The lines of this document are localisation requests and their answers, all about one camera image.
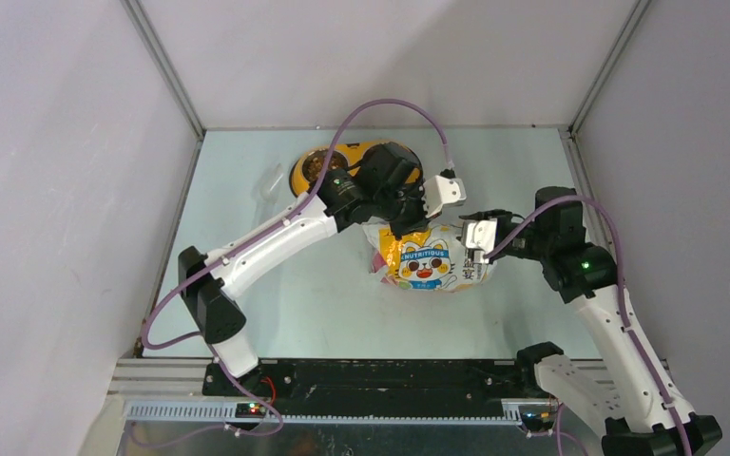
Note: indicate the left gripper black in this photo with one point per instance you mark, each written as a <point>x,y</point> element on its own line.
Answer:
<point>418,219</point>

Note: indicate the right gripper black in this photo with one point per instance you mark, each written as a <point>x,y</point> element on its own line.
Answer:
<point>501,215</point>

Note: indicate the colourful pet food bag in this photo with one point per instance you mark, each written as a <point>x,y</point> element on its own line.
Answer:
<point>434,260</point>

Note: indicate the clear plastic scoop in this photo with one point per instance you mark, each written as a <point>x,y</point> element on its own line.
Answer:
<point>270,183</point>

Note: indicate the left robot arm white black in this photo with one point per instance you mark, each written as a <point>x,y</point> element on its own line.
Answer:
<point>214,281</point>

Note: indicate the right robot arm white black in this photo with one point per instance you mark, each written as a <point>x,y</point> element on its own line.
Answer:
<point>577,244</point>

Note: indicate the yellow double pet bowl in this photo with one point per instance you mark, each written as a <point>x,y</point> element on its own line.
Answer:
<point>321,167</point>

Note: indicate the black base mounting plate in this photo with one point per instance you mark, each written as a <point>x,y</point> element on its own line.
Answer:
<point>393,388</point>

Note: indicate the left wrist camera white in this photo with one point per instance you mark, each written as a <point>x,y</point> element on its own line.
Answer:
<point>440,192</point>

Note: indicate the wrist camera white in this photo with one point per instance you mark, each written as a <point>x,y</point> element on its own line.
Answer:
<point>478,238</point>
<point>440,192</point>

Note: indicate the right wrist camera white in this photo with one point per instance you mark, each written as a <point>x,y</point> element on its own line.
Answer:
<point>478,238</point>

